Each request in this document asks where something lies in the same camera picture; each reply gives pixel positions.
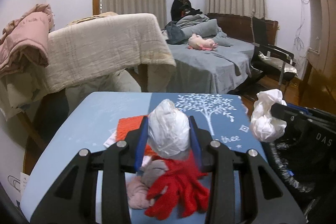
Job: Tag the black metal chair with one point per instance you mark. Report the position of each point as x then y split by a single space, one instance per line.
262 29

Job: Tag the bed with grey sheet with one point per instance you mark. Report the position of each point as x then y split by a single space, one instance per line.
204 61

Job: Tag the white plastic bag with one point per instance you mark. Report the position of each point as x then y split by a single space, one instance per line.
262 119
168 129

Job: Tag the black bag lined bin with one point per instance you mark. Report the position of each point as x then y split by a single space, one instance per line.
288 182

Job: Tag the cream quilt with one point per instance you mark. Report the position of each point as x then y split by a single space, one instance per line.
15 92

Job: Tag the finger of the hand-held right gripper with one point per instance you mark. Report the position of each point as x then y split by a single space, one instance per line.
283 112

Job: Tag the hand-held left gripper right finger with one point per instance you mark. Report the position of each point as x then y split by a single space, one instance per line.
197 140

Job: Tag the dark blue clothing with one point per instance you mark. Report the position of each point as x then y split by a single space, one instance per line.
174 32

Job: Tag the grey fleece cloth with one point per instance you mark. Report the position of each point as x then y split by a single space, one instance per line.
155 172

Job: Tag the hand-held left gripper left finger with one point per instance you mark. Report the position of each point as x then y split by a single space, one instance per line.
140 142

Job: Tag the wooden wardrobe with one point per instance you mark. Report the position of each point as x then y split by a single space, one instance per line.
323 29

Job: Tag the blue tree print tablecloth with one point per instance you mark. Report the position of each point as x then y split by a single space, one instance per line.
92 113

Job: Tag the pink jacket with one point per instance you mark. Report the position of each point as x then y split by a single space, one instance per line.
23 37

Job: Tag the orange red pad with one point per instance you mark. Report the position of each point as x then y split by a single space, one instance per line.
128 129

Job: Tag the white printed cardboard box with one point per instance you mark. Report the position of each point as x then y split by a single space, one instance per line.
15 184

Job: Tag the pink cloth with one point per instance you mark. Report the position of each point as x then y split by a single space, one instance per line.
139 195

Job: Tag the pink plush toy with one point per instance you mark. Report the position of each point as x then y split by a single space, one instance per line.
199 41

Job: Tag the beige blanket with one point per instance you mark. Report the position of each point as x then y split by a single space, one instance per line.
105 42

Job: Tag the grey duvet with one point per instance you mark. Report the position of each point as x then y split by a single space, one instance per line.
199 27

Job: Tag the dark wooden headboard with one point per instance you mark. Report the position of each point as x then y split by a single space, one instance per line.
236 24

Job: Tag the silver seat cushion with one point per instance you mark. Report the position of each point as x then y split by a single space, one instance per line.
275 61

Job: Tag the red fleece glove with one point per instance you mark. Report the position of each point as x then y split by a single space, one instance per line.
178 187

